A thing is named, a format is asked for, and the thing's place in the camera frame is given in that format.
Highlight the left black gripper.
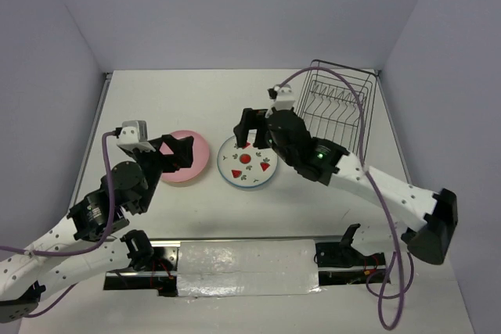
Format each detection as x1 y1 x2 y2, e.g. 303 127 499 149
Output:
128 134 194 213

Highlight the pink plate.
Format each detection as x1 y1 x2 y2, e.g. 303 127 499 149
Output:
160 130 210 184

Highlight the white blue-rimmed fruit plate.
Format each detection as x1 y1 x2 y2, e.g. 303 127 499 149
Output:
217 131 279 189

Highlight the dark wire dish rack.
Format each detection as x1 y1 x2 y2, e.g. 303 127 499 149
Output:
296 59 377 153

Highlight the yellow plate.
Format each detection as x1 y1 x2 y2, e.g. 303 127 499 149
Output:
172 175 204 187

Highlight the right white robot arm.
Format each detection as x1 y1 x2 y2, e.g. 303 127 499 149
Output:
233 108 458 265

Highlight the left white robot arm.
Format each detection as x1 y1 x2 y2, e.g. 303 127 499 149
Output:
1 128 194 323

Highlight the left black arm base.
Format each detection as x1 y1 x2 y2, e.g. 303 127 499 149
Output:
103 230 181 297

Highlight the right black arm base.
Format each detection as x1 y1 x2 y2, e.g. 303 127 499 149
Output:
313 224 386 287

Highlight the silver tape-covered panel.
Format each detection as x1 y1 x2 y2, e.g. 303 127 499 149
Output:
177 239 320 297

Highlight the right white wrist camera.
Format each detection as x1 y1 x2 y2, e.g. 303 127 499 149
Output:
265 84 295 118

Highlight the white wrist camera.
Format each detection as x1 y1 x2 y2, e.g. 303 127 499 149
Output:
265 84 295 118
117 120 152 152

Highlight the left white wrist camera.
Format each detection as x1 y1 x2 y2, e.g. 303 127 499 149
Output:
117 120 152 152

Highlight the aluminium table rail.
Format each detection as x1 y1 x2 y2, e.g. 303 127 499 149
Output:
68 72 113 208

